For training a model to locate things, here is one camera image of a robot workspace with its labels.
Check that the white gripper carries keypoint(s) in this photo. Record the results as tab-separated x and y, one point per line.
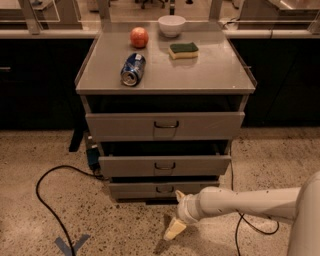
186	209

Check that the grey bottom drawer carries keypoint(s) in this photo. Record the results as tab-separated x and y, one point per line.
124	191

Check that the grey drawer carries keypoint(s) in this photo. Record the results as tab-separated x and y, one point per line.
164	126
149	166
124	191

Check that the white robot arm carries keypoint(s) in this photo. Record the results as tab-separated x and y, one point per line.
299	206

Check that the grey middle drawer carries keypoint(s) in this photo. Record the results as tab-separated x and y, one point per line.
149	166

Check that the grey drawer cabinet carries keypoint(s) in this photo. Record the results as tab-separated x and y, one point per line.
214	81

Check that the grey top drawer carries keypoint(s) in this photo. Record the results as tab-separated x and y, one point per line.
164	126

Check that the blue power box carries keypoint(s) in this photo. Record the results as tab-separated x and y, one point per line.
93	158

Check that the blue tape mark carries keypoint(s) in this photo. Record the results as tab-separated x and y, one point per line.
73	248

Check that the blue soda can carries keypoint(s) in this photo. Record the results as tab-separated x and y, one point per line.
133	70

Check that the green yellow sponge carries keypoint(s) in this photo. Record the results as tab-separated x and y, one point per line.
183	50

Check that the orange apple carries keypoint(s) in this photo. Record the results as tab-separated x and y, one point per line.
139	37

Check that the white bowl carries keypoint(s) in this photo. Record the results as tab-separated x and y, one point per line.
171	25

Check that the long counter ledge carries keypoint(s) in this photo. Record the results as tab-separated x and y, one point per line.
236	34

